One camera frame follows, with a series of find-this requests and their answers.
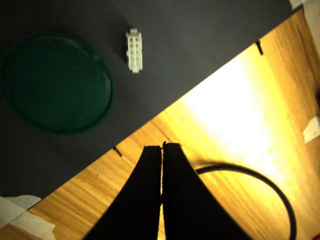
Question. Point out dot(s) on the round green lid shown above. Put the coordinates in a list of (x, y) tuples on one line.
[(55, 85)]

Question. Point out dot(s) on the dark grey mat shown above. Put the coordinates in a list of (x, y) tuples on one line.
[(175, 37)]

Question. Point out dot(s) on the white masking tape piece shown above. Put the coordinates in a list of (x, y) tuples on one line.
[(17, 215)]

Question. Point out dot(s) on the small red object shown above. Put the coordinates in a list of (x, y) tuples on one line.
[(317, 237)]

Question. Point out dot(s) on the small white bracket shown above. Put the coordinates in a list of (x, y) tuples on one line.
[(312, 130)]

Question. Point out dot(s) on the small white plastic terminal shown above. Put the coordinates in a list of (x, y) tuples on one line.
[(134, 51)]

